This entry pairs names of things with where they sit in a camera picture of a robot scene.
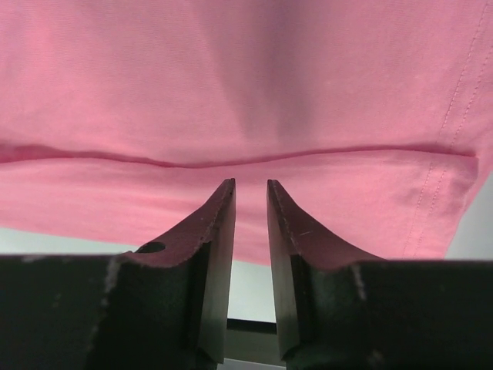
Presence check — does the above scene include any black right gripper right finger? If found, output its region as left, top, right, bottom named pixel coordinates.
left=267, top=180, right=492, bottom=369

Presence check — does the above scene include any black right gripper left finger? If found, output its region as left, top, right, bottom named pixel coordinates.
left=1, top=179, right=236, bottom=369

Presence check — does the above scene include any pink t shirt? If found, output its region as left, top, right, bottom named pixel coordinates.
left=1, top=1, right=492, bottom=264

